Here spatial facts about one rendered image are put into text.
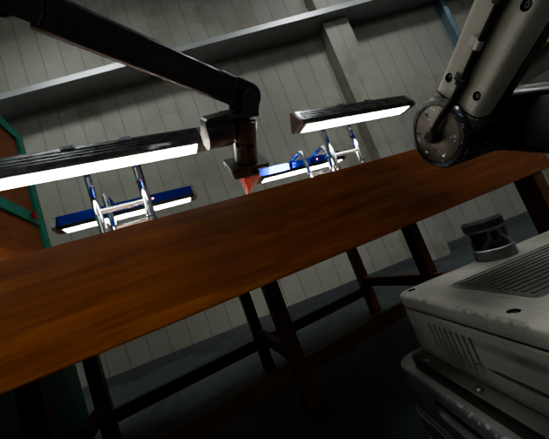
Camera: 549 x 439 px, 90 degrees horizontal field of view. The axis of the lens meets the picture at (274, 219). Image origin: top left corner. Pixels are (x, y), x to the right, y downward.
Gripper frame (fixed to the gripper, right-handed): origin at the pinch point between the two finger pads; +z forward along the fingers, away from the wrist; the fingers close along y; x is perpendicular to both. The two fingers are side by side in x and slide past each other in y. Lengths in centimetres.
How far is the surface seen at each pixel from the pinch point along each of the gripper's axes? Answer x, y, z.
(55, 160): -27, 43, -7
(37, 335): 24, 44, -1
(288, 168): -64, -53, 35
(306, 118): -26.8, -36.0, -7.3
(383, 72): -201, -264, 20
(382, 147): -130, -212, 77
